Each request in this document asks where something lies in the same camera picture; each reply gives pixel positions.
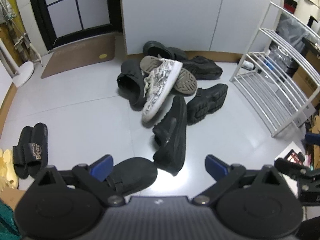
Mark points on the open cardboard box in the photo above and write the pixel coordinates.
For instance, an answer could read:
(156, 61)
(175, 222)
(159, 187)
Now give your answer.
(315, 130)

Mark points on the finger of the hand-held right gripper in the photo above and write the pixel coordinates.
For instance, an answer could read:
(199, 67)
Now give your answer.
(312, 138)
(287, 166)

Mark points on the teal cloth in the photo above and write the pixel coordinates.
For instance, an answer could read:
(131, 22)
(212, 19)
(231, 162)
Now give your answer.
(7, 217)

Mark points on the small labelled bottle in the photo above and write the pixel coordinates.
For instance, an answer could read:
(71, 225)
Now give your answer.
(248, 65)

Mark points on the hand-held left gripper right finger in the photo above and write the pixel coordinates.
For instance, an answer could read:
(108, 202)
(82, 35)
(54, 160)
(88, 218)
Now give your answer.
(215, 166)

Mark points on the black suede clog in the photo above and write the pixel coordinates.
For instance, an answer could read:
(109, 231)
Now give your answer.
(135, 172)
(130, 80)

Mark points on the black chunky rubber clog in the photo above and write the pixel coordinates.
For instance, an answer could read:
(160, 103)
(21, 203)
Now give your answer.
(207, 100)
(160, 50)

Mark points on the yellow slipper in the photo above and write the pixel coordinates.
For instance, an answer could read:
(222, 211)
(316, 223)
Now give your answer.
(6, 165)

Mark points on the white wardrobe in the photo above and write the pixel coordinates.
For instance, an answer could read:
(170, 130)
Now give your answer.
(175, 12)

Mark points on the black-framed glass door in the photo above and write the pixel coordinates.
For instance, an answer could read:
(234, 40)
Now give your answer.
(40, 10)

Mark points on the wooden sticks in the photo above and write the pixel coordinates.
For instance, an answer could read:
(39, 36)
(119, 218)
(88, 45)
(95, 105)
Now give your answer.
(22, 42)

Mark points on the brown cardboard box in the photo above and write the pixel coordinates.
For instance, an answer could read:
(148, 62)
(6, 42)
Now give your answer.
(306, 82)

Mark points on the brown doormat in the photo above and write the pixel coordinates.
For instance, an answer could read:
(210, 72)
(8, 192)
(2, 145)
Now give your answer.
(75, 57)

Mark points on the smartphone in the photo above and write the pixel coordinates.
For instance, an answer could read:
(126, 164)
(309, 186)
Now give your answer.
(296, 157)

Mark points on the grey plastic bag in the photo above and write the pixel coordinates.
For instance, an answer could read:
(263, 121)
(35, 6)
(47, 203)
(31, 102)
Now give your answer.
(292, 30)

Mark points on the black lace-up sneaker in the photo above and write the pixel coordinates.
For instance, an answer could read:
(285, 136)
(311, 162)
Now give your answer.
(205, 67)
(172, 135)

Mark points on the clear plastic water bottle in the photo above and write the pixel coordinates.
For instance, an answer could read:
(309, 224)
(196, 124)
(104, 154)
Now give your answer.
(282, 55)

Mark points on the white patterned sneaker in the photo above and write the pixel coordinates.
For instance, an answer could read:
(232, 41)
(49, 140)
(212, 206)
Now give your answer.
(160, 90)
(185, 82)

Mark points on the black slide sandal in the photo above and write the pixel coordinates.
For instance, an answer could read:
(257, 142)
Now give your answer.
(21, 155)
(37, 135)

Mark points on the white shoe rack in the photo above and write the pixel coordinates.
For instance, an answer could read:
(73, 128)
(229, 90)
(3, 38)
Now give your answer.
(260, 29)

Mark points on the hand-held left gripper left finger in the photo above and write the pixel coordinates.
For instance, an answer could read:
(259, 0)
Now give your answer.
(102, 167)

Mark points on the cardboard sheet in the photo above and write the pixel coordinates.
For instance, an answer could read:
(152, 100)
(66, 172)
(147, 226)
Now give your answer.
(12, 195)

